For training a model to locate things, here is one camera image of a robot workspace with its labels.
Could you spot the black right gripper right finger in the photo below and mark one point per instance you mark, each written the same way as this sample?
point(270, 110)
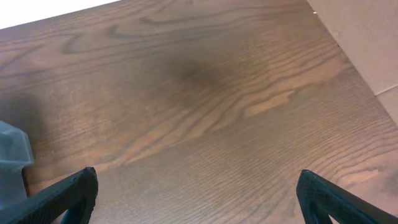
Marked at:
point(321, 201)

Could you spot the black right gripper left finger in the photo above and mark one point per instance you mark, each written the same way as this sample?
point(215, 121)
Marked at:
point(74, 197)

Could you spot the clear plastic storage bin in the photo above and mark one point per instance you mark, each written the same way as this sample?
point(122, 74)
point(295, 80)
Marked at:
point(16, 154)

